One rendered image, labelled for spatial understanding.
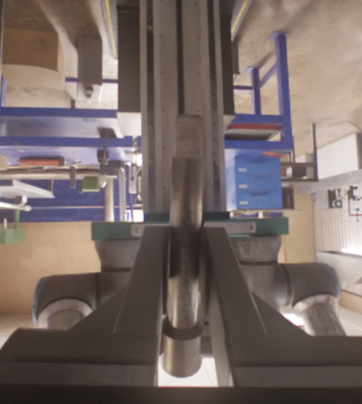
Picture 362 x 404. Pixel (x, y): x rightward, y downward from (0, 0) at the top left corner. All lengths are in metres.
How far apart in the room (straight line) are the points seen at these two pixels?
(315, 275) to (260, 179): 1.21
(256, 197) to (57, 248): 5.88
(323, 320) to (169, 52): 1.17
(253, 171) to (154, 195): 1.20
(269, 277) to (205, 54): 0.93
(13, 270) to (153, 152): 6.83
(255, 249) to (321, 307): 0.27
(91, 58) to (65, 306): 1.80
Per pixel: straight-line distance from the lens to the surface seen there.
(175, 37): 1.41
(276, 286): 1.03
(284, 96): 2.23
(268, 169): 2.23
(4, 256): 7.80
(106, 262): 0.94
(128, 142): 1.86
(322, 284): 1.08
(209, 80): 1.28
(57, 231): 7.37
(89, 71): 2.26
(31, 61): 2.35
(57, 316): 0.88
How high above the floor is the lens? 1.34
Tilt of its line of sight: 4 degrees down
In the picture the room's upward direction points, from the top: 179 degrees clockwise
